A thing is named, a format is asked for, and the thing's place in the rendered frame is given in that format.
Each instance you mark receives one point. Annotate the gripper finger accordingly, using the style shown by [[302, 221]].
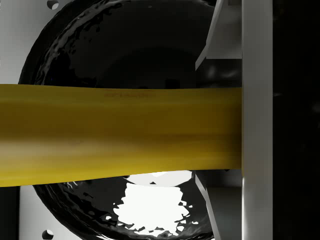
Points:
[[225, 37], [225, 212]]

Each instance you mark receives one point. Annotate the banana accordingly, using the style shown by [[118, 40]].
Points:
[[120, 135]]

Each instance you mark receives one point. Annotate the black plate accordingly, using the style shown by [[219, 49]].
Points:
[[120, 45]]

